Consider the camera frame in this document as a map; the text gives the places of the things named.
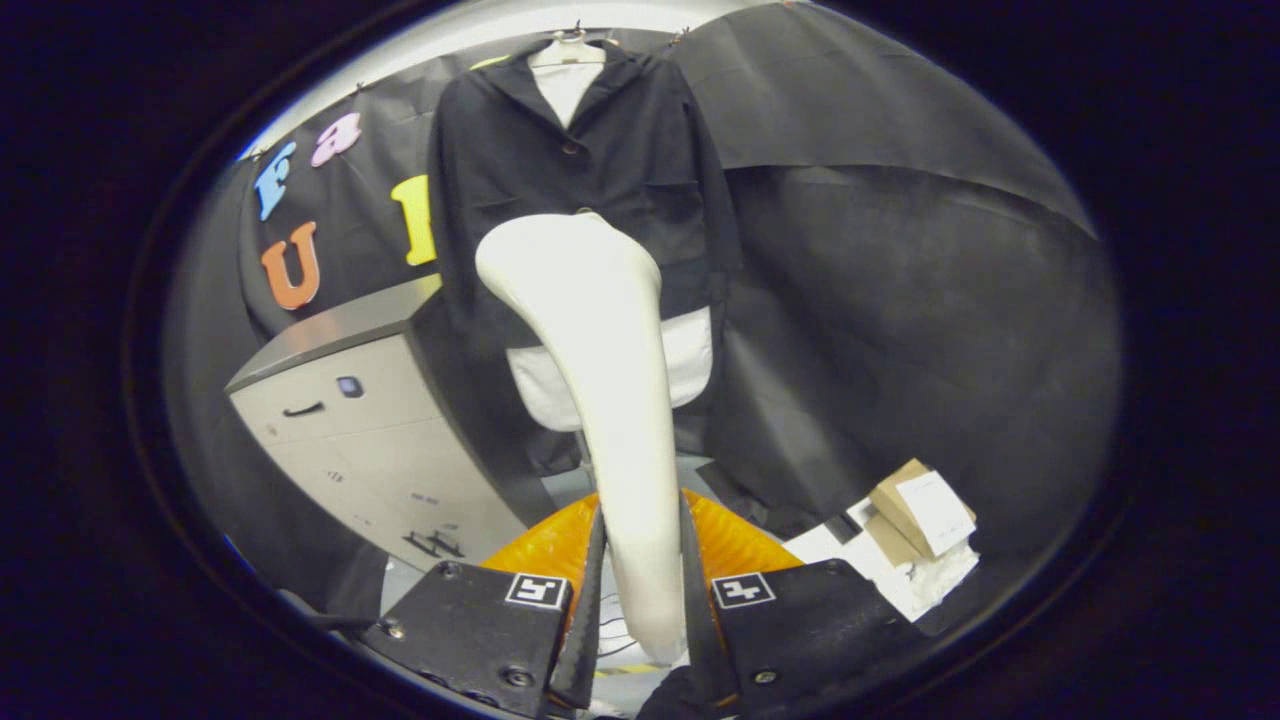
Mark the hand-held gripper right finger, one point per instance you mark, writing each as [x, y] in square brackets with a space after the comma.
[810, 630]

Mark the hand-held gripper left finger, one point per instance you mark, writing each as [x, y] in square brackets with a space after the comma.
[470, 630]

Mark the white garment steamer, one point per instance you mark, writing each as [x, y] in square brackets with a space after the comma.
[610, 400]

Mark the black jacket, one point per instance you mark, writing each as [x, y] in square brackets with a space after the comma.
[620, 150]

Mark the white plastic packaging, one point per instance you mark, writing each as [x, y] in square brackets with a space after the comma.
[935, 585]

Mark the grey drawer cabinet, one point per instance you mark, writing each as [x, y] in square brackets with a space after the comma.
[350, 450]

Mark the black backdrop cloth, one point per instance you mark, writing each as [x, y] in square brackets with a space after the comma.
[900, 300]

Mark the white mannequin torso with stand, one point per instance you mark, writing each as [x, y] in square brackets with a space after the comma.
[565, 90]

